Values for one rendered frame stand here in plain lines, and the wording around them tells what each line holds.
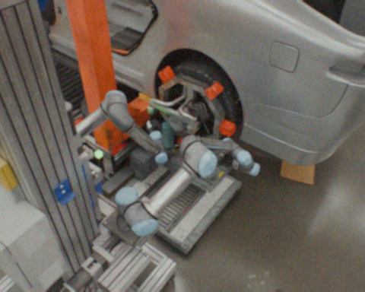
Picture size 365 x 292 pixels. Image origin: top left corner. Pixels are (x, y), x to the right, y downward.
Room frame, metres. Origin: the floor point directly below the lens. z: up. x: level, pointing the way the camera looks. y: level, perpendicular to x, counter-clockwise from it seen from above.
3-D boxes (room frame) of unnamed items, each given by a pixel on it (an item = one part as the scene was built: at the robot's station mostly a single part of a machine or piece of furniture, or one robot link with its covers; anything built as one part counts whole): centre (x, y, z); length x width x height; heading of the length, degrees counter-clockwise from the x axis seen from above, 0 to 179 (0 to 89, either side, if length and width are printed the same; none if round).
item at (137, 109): (2.29, 0.38, 0.69); 0.52 x 0.17 x 0.35; 144
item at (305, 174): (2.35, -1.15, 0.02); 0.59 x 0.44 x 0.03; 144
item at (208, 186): (2.16, -0.16, 0.13); 0.50 x 0.36 x 0.10; 54
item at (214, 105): (2.02, -0.06, 0.85); 0.54 x 0.07 x 0.54; 54
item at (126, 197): (1.08, 0.27, 0.98); 0.13 x 0.12 x 0.14; 36
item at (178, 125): (1.96, -0.01, 0.85); 0.21 x 0.14 x 0.14; 144
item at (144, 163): (2.12, 0.25, 0.26); 0.42 x 0.18 x 0.35; 144
